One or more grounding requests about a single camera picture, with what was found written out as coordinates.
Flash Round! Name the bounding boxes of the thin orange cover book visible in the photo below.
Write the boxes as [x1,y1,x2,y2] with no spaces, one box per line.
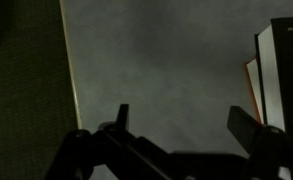
[242,60,263,124]

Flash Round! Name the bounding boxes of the black book orange spine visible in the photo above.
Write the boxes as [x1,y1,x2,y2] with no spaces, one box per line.
[255,16,293,135]

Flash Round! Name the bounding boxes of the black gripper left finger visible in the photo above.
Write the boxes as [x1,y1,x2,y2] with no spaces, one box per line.
[115,103,131,131]

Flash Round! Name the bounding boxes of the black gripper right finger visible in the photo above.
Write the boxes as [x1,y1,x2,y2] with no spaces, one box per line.
[226,105,264,155]

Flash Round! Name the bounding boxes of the black hardcover book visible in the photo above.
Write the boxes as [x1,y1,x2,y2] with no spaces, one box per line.
[246,33,268,125]

